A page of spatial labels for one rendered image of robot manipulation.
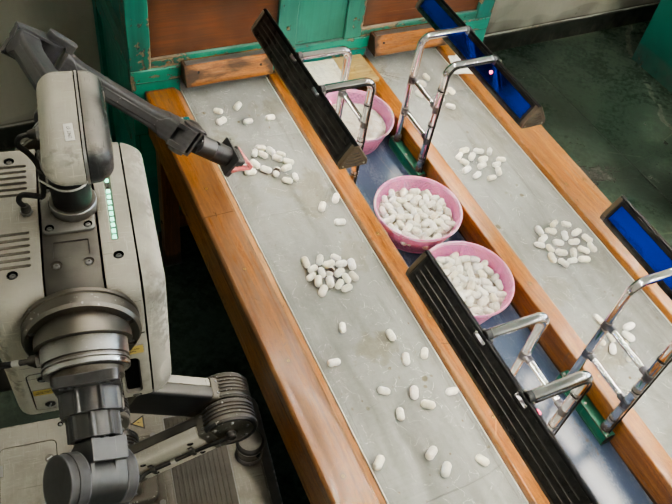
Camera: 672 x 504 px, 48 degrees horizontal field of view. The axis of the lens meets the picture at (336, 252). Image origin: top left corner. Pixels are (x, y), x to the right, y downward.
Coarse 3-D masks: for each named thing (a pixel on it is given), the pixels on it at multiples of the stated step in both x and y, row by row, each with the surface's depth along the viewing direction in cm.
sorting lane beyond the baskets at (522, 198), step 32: (384, 64) 271; (448, 64) 276; (416, 96) 261; (448, 96) 263; (448, 128) 252; (480, 128) 254; (448, 160) 241; (512, 160) 245; (480, 192) 233; (512, 192) 235; (544, 192) 237; (512, 224) 226; (544, 224) 227; (576, 224) 229; (544, 256) 219; (608, 256) 222; (544, 288) 211; (576, 288) 212; (608, 288) 214; (576, 320) 205; (640, 320) 208; (608, 352) 199; (640, 352) 200; (640, 416) 187
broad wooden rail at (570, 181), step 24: (480, 96) 263; (504, 120) 255; (528, 144) 248; (552, 144) 249; (552, 168) 241; (576, 168) 243; (576, 192) 235; (600, 192) 237; (600, 240) 226; (624, 264) 219; (648, 288) 213
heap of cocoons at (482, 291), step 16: (448, 256) 216; (464, 256) 214; (448, 272) 210; (464, 272) 212; (480, 272) 211; (464, 288) 209; (480, 288) 207; (496, 288) 209; (480, 304) 204; (496, 304) 204
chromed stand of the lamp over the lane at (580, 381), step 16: (528, 320) 153; (544, 320) 155; (496, 336) 151; (528, 352) 165; (512, 368) 172; (544, 384) 144; (560, 384) 144; (576, 384) 146; (528, 400) 142; (560, 400) 160; (576, 400) 154; (560, 416) 160
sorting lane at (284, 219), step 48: (192, 96) 245; (240, 96) 248; (240, 144) 233; (288, 144) 236; (240, 192) 220; (288, 192) 222; (336, 192) 225; (288, 240) 210; (336, 240) 212; (288, 288) 199; (384, 288) 203; (336, 336) 191; (384, 336) 193; (336, 384) 182; (384, 384) 183; (432, 384) 185; (384, 432) 175; (432, 432) 177; (480, 432) 178; (384, 480) 167; (432, 480) 169; (480, 480) 170
